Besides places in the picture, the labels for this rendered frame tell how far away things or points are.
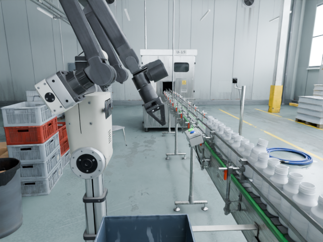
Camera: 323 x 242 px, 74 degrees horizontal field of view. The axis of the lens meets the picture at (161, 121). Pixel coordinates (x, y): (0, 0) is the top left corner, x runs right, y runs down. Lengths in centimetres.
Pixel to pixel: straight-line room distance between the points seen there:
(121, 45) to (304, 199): 71
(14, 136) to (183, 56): 404
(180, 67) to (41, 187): 399
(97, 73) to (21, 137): 229
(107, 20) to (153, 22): 1050
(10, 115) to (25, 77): 974
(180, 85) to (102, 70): 483
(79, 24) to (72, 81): 19
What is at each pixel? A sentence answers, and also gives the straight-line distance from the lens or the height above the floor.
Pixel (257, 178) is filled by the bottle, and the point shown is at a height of 107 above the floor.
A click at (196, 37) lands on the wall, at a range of 1138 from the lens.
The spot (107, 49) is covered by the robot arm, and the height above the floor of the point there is 159.
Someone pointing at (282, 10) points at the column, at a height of 392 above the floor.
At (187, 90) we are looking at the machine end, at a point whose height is 110.
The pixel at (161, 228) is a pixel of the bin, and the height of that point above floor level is 89.
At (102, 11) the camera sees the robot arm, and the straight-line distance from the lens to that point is 82.
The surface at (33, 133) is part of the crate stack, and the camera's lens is 292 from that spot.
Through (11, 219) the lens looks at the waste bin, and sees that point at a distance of 258.
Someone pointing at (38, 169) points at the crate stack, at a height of 35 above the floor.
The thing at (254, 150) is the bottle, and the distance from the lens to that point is 94.
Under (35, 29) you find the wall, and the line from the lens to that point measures 1248.
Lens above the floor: 145
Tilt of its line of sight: 12 degrees down
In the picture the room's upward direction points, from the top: straight up
